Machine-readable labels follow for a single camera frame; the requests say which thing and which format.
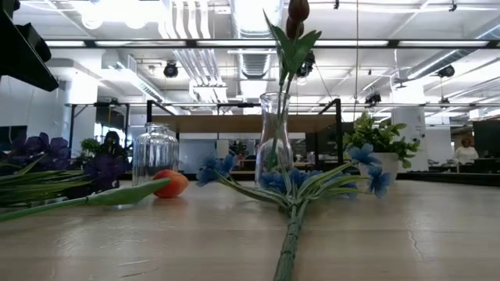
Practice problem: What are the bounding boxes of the green potted plant white pot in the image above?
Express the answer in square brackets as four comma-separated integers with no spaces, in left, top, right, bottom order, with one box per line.
[342,111,422,181]

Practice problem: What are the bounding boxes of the blue artificial flower bunch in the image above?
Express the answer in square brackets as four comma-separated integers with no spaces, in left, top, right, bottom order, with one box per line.
[195,143,394,281]

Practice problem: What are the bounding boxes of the dark background monitor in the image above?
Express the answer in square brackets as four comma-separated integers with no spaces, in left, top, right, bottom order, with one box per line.
[472,119,500,159]
[0,124,28,151]

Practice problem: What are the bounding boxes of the wide ribbed glass jar vase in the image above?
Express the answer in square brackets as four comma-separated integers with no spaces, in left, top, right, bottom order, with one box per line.
[131,122,180,187]

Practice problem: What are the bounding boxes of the black hanging overhead camera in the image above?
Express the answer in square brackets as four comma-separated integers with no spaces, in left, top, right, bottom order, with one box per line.
[295,49,316,78]

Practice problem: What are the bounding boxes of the wooden shelf black metal legs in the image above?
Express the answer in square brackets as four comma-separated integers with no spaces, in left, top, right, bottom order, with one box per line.
[146,98,345,175]

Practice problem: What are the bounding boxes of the dark red single-bud tulip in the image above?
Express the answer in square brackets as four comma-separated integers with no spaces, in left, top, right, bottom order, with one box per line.
[265,9,298,173]

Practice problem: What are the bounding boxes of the background green plant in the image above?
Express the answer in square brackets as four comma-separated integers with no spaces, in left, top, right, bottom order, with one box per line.
[80,137,102,157]

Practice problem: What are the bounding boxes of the black metal table frame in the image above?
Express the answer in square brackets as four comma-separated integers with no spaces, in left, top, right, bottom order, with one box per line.
[0,169,500,187]

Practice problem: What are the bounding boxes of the seated person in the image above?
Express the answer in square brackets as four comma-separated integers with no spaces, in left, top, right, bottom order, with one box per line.
[99,130,130,173]

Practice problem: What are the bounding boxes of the purple artificial flower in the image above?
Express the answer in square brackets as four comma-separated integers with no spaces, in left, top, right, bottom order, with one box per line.
[0,131,128,208]

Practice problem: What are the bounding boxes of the slim glass vase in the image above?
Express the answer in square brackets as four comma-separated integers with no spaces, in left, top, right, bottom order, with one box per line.
[254,91,295,187]

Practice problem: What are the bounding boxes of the distant person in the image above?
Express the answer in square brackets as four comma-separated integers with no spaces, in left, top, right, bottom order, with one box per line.
[454,137,480,165]

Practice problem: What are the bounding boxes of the dark red twin-bud tulip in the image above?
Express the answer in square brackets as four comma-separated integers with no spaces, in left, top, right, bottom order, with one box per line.
[262,0,323,173]

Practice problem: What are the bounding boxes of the orange artificial tulip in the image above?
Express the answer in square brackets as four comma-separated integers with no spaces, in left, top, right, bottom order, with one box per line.
[0,169,190,224]

